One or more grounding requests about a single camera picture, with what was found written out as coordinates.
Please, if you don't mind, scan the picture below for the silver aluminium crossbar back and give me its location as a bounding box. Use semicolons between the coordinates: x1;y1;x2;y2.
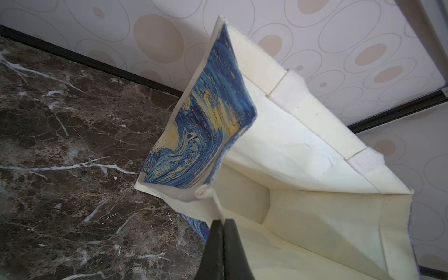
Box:
395;0;448;79

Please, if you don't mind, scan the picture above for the black corner frame post right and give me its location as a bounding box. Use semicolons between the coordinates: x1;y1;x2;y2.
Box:
348;86;448;134

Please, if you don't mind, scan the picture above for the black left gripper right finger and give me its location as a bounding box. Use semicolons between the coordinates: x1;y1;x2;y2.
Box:
224;219;255;280

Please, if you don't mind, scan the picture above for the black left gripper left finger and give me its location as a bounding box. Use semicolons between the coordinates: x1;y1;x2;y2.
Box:
194;220;224;280

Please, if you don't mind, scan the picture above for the cream canvas starry night bag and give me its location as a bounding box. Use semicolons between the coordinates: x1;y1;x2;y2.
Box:
135;17;420;280

